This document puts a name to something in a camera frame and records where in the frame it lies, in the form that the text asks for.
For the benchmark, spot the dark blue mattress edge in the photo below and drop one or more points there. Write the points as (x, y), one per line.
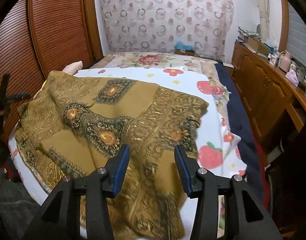
(240, 125)

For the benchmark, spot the floral bed quilt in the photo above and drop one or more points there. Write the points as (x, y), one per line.
(172, 61)

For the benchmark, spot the grey window blind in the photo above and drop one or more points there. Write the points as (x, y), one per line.
(296, 44)

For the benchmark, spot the pink tissue pack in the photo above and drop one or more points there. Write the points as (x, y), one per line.
(292, 77)

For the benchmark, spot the cardboard box blue contents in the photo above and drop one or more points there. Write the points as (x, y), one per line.
(182, 49)

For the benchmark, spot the beige side curtain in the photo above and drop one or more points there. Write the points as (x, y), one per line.
(264, 13)

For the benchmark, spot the wooden sideboard cabinet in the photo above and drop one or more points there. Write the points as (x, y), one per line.
(266, 94)

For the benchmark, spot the brown gold patterned shirt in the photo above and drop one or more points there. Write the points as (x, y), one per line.
(75, 124)

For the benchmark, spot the cardboard box on cabinet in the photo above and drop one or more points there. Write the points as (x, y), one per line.
(257, 47)

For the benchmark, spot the beige pillow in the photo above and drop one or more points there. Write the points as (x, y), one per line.
(73, 68)

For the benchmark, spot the pink thermos jug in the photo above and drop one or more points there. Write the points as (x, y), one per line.
(285, 61)

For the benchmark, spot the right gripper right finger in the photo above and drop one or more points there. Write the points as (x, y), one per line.
(245, 216)

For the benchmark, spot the circle patterned curtain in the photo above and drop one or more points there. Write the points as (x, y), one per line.
(158, 25)

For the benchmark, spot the wooden louvered wardrobe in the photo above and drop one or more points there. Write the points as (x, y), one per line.
(39, 36)

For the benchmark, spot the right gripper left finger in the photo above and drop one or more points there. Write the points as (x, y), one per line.
(59, 215)

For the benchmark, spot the stack of folded papers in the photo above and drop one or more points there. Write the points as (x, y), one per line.
(244, 35)

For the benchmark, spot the white fruit print blanket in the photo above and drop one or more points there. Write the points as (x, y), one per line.
(216, 146)

